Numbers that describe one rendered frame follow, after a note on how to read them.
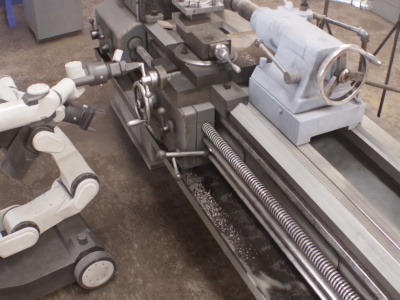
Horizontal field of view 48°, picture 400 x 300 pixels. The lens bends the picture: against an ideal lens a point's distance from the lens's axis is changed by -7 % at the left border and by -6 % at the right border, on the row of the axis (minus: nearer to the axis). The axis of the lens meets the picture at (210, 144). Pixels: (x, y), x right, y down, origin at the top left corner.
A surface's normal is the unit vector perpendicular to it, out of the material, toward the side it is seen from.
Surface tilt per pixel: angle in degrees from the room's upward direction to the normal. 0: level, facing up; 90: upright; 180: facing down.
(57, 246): 0
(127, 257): 0
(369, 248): 36
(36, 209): 11
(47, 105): 84
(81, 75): 80
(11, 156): 90
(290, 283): 0
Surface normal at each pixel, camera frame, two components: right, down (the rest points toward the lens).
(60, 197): -0.13, -0.72
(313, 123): 0.44, 0.55
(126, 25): -0.45, -0.55
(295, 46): -0.88, 0.13
